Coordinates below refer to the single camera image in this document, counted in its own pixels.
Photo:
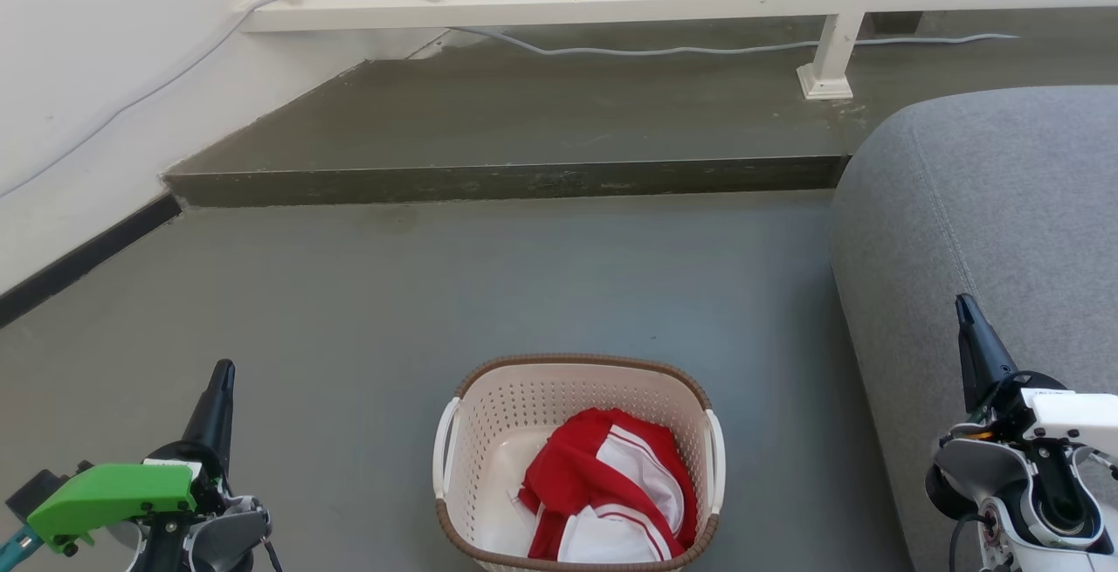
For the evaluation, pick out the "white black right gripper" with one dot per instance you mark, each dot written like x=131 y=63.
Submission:
x=1070 y=415

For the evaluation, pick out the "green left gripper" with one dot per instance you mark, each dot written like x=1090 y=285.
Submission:
x=113 y=493

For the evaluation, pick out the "beige perforated plastic laundry basket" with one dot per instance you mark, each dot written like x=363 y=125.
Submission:
x=498 y=432

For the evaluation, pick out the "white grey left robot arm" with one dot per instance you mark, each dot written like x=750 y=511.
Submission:
x=218 y=537

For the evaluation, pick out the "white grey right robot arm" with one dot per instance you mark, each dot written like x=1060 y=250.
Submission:
x=1004 y=485

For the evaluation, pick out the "grey fabric sofa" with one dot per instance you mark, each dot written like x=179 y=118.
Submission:
x=996 y=223

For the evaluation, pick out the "black baseboard strip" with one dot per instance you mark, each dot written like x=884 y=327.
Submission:
x=79 y=262

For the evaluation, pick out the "red and white garment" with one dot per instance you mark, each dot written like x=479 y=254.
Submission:
x=603 y=485

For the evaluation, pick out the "white wooden railing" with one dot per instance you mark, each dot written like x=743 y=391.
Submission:
x=559 y=6

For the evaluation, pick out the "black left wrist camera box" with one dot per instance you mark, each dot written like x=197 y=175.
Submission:
x=35 y=489

